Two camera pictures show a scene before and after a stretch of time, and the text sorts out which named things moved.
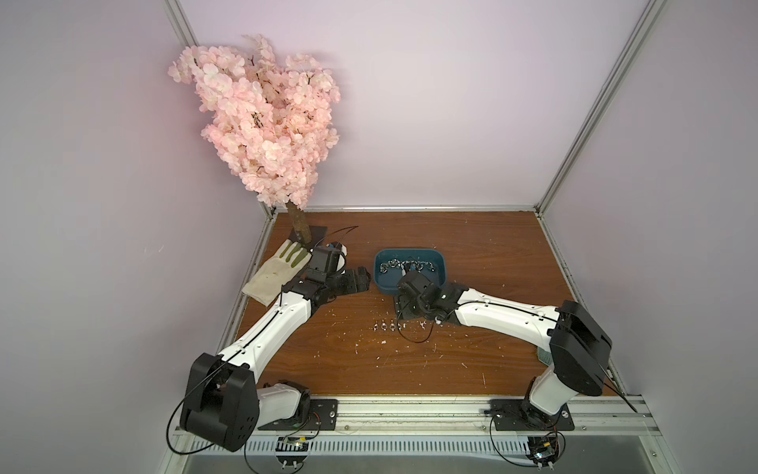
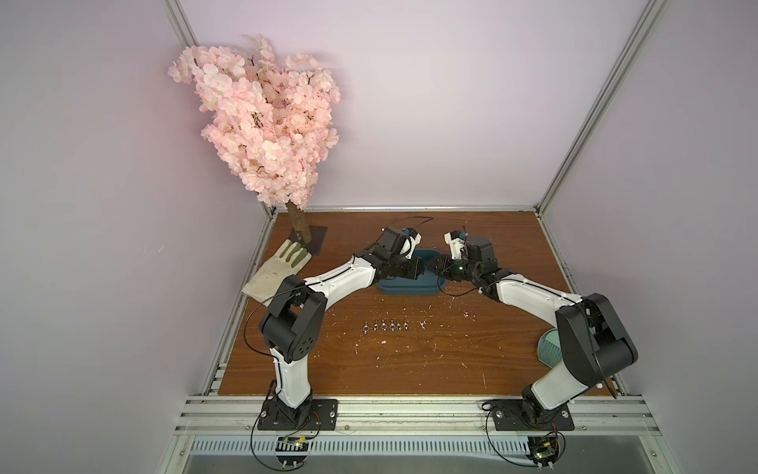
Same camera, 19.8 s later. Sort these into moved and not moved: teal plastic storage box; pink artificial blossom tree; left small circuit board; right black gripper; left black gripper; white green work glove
Moved: right black gripper; left black gripper
Not moved: pink artificial blossom tree; teal plastic storage box; left small circuit board; white green work glove
